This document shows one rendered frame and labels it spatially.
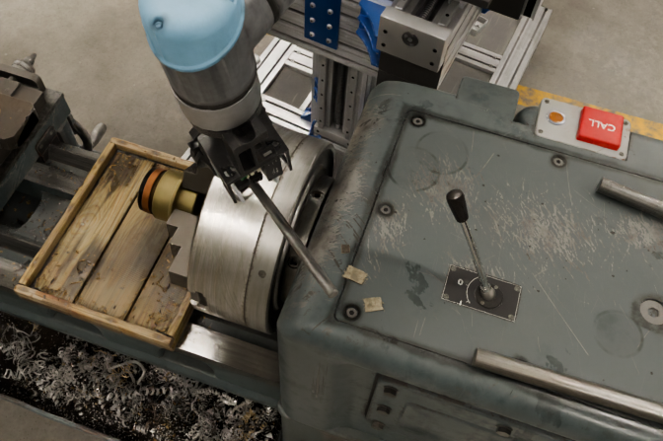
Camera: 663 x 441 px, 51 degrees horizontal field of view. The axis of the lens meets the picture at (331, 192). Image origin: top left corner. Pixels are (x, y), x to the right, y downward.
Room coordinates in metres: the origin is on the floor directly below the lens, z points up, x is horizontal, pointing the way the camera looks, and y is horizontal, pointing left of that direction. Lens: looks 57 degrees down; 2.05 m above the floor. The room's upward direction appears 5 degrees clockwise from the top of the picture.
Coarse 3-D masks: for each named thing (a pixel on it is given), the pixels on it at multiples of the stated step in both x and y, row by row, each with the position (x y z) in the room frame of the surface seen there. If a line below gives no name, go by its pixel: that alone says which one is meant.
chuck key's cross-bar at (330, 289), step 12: (264, 192) 0.43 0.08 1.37; (264, 204) 0.41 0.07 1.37; (276, 216) 0.39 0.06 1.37; (288, 228) 0.38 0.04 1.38; (288, 240) 0.37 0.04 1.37; (300, 240) 0.37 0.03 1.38; (300, 252) 0.35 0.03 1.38; (312, 264) 0.33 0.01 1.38; (324, 276) 0.32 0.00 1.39; (324, 288) 0.31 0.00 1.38
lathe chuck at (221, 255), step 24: (288, 144) 0.61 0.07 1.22; (216, 192) 0.51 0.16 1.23; (216, 216) 0.48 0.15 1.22; (240, 216) 0.48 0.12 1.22; (264, 216) 0.48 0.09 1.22; (192, 240) 0.46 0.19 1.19; (216, 240) 0.45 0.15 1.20; (240, 240) 0.45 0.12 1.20; (192, 264) 0.43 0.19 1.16; (216, 264) 0.43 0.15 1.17; (240, 264) 0.43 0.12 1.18; (192, 288) 0.41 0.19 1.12; (216, 288) 0.41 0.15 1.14; (240, 288) 0.41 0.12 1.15; (216, 312) 0.40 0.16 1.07; (240, 312) 0.39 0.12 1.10
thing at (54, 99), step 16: (48, 96) 0.90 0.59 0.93; (48, 112) 0.86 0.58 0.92; (64, 112) 0.90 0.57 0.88; (48, 128) 0.84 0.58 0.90; (32, 144) 0.79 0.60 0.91; (48, 144) 0.82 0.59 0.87; (16, 160) 0.74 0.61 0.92; (32, 160) 0.77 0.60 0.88; (0, 176) 0.70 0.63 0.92; (16, 176) 0.72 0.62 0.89; (0, 192) 0.68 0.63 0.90; (0, 208) 0.66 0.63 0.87
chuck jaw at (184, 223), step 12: (180, 216) 0.54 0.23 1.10; (192, 216) 0.54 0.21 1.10; (168, 228) 0.53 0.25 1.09; (180, 228) 0.52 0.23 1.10; (192, 228) 0.52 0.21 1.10; (180, 240) 0.50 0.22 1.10; (180, 252) 0.48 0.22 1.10; (180, 264) 0.46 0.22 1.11; (180, 276) 0.44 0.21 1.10; (204, 300) 0.41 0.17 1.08
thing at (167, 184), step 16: (160, 176) 0.61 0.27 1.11; (176, 176) 0.60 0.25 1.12; (144, 192) 0.57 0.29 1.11; (160, 192) 0.57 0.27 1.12; (176, 192) 0.57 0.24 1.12; (192, 192) 0.58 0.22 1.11; (144, 208) 0.56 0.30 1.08; (160, 208) 0.55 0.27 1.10; (176, 208) 0.56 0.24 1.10; (192, 208) 0.56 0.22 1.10
